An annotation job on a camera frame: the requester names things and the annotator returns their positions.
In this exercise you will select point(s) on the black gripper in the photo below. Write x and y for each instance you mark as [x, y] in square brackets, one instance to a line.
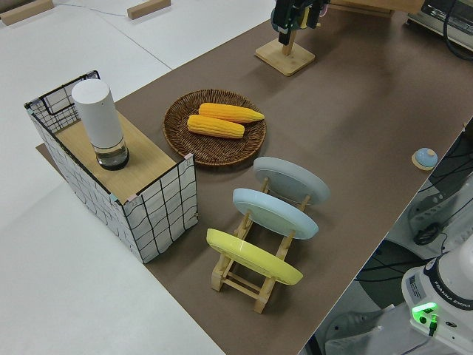
[303, 3]

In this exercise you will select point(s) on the wooden drawer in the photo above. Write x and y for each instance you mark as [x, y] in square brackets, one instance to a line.
[362, 6]

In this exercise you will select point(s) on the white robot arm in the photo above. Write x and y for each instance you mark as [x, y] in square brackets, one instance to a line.
[443, 288]

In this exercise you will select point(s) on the dark teal mug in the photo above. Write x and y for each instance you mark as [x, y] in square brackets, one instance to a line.
[273, 19]

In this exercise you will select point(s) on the wooden mug tree stand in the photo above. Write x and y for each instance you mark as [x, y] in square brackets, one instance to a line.
[286, 59]

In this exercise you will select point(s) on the brown table mat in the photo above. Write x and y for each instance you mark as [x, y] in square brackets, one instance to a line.
[351, 111]

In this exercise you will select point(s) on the wooden cabinet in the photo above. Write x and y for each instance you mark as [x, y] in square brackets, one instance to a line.
[406, 5]

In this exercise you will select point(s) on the yellow corn cob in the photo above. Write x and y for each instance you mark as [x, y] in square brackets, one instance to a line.
[233, 112]
[214, 126]

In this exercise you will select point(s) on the beige toaster oven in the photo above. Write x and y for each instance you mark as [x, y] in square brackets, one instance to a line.
[432, 20]

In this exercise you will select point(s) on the wooden block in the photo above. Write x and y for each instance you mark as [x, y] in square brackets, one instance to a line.
[26, 11]
[148, 9]

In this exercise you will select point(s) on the grey plate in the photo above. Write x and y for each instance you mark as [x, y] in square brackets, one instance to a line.
[292, 179]

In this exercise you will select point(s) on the round wicker basket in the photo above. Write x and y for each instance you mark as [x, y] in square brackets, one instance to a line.
[184, 142]

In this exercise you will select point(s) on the blue service bell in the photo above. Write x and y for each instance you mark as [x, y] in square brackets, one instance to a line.
[425, 157]

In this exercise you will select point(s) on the light blue plate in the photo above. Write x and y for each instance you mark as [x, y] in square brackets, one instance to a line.
[273, 212]

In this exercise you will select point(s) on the white cylindrical humidifier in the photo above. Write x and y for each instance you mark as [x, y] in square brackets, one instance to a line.
[98, 118]

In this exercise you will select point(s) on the yellow plate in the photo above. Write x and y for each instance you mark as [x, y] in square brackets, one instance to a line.
[251, 257]

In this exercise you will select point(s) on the wooden plate rack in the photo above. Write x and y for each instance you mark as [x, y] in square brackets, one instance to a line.
[240, 284]

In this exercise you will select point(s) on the white perforated frame bracket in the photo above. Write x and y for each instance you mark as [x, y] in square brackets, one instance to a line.
[432, 207]

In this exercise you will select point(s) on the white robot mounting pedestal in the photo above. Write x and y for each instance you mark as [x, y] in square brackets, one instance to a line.
[369, 333]

